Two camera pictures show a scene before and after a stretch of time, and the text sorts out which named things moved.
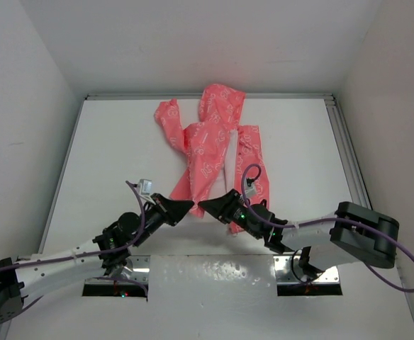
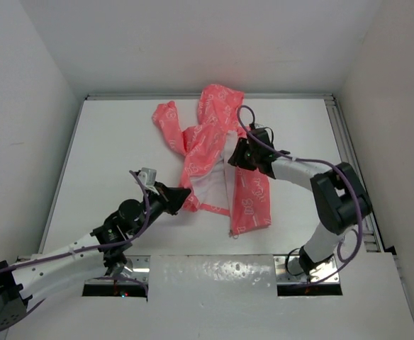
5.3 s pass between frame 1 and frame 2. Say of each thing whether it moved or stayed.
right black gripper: moved
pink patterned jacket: stayed
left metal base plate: stayed
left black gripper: moved
